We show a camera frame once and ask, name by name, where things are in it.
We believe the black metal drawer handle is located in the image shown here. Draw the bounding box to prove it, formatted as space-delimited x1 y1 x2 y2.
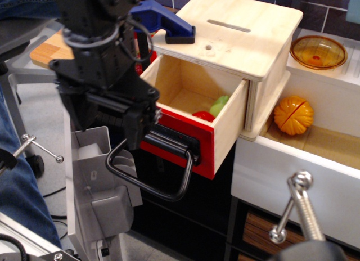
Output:
105 124 200 202

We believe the amber plastic bowl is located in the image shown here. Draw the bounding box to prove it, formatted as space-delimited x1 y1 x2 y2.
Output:
290 35 348 70

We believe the silver metal clamp screw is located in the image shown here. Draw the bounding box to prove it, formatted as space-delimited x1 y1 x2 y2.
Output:
269 170 326 244

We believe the small silver clamp handle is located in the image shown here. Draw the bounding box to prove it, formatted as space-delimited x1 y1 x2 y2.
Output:
1 134 64 178

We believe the red front wooden drawer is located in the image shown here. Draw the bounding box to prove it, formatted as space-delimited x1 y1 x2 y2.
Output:
141 55 249 179

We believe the white toy sink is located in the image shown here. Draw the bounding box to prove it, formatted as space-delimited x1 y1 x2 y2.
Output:
231 37 359 249

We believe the light wooden box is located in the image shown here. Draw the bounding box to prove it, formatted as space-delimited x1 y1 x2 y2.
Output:
154 0 303 140

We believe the aluminium frame rail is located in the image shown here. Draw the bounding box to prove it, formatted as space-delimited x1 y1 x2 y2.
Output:
1 213 76 260

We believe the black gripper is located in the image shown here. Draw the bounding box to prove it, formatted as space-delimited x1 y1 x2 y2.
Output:
49 60 161 150

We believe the blue jeans leg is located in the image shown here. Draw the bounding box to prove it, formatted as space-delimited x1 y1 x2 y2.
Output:
1 0 61 248

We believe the red lid spice jar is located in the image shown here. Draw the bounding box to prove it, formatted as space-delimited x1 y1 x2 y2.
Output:
134 32 158 75

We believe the black cable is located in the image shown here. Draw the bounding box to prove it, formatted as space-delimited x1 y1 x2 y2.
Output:
0 234 29 261

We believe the orange toy pumpkin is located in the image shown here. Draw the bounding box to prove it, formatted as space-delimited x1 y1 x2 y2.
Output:
274 96 314 136

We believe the red toy fruit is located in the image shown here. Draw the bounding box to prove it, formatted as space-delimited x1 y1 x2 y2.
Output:
192 111 215 122

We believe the grey metal bracket mount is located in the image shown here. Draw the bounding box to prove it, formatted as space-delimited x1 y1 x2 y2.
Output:
65 127 142 260

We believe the blue bar clamp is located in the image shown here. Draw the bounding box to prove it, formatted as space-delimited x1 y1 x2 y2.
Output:
128 0 196 62

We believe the green toy fruit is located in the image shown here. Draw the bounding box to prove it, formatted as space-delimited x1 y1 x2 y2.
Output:
209 95 230 117

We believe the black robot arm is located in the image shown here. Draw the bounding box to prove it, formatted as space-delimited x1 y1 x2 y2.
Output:
49 0 160 150

